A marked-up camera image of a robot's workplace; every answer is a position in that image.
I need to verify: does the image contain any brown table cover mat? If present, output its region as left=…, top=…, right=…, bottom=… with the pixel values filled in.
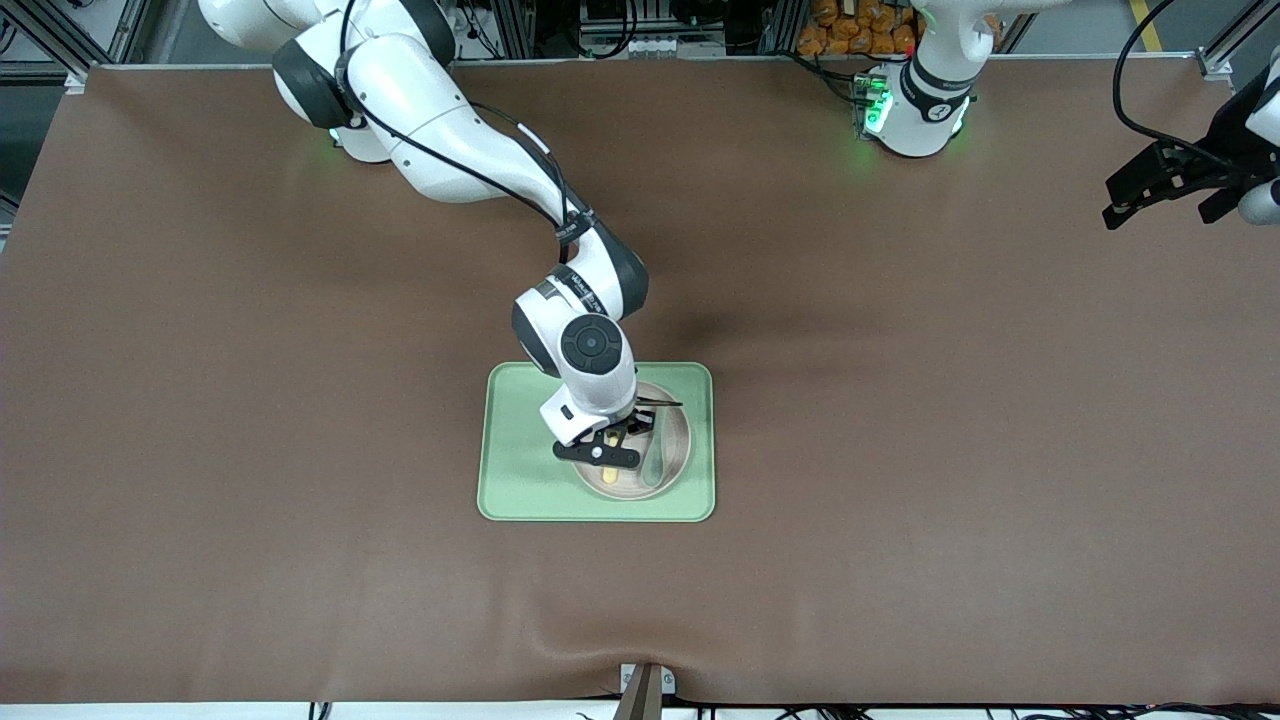
left=0, top=55, right=1280, bottom=707

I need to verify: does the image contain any orange snack packets pile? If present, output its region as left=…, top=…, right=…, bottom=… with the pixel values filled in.
left=796, top=0, right=919, bottom=58

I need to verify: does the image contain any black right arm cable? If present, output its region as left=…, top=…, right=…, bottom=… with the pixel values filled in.
left=338, top=0, right=601, bottom=248

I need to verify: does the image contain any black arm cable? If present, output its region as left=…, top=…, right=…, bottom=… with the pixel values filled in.
left=1112, top=0, right=1216, bottom=156
left=338, top=0, right=601, bottom=248

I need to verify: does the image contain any grey metal bracket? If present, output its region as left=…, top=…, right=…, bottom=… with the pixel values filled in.
left=613, top=662, right=677, bottom=720

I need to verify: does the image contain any beige round plate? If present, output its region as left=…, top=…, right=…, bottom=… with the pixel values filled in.
left=570, top=381, right=694, bottom=502

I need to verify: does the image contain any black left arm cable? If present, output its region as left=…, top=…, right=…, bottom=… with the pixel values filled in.
left=1112, top=0, right=1216, bottom=156

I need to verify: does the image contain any white connector block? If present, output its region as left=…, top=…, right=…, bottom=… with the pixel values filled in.
left=578, top=33, right=693, bottom=58

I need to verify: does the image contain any aluminium frame profile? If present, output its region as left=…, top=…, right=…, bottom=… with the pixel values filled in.
left=0, top=0, right=93, bottom=96
left=1196, top=0, right=1280, bottom=82

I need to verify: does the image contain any light green rectangular tray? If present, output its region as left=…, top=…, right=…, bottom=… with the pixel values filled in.
left=477, top=361, right=717, bottom=523

